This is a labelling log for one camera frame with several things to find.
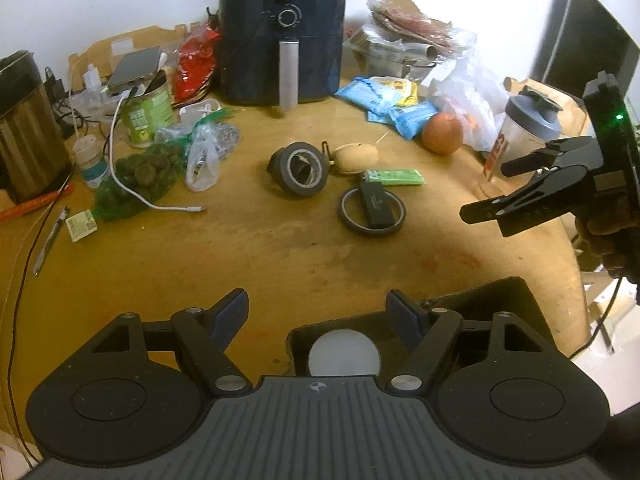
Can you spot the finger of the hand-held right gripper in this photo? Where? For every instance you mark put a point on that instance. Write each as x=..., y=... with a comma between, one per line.
x=565, y=155
x=540, y=200

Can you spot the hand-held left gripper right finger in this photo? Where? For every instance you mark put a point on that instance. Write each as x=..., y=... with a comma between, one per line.
x=402, y=320

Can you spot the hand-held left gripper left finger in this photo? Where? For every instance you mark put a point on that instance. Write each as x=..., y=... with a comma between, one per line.
x=227, y=317

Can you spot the white lidded jar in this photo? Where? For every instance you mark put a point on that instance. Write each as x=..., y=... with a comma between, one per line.
x=342, y=355

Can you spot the cardboard box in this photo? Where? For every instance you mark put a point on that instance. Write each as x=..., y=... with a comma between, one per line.
x=500, y=310

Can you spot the black rectangular device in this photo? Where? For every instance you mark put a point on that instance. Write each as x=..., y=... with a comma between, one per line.
x=376, y=205

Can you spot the green stick packet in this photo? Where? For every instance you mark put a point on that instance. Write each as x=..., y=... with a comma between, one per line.
x=397, y=176

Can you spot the black tape roll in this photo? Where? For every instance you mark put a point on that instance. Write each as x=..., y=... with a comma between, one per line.
x=285, y=170

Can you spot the person's right hand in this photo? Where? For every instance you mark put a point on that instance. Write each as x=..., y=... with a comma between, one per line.
x=600, y=245

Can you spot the clear shaker bottle grey lid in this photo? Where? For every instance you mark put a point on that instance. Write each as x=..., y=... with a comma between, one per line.
x=525, y=125

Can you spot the dark monitor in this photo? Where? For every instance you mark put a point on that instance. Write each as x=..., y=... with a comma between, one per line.
x=585, y=40

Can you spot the orange fruit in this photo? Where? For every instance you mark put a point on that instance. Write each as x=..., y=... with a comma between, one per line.
x=442, y=132

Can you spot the crumpled clear plastic bag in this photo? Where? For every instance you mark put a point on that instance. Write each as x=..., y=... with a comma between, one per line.
x=470, y=80

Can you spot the blue snack packet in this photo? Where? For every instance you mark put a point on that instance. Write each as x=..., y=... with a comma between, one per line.
x=405, y=120
x=365, y=92

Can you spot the green net bag of discs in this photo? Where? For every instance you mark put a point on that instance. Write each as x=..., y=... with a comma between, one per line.
x=145, y=170

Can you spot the grey foil roll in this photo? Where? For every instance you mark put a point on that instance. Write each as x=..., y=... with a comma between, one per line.
x=431, y=51

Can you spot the small yellow tea packet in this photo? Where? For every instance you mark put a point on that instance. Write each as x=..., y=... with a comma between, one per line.
x=81, y=225

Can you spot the yellow snack packet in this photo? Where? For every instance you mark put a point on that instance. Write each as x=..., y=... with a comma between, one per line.
x=400, y=89

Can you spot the silver pen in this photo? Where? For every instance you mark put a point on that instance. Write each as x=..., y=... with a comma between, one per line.
x=50, y=240

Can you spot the stack of wrapped food packages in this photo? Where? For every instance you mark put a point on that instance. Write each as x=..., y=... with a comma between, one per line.
x=400, y=35

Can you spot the small white bottle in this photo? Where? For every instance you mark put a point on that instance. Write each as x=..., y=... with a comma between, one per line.
x=92, y=162

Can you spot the green tin can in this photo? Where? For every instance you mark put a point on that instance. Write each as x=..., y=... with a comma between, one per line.
x=147, y=115

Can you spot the orange pen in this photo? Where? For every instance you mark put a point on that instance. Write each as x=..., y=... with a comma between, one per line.
x=35, y=200

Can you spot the red snack bag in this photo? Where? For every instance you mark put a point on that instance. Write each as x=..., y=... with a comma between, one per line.
x=197, y=65

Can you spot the metal trash bin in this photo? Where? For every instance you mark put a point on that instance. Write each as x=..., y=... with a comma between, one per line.
x=30, y=130

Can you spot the dark blue air fryer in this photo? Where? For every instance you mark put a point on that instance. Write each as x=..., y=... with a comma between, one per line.
x=250, y=35

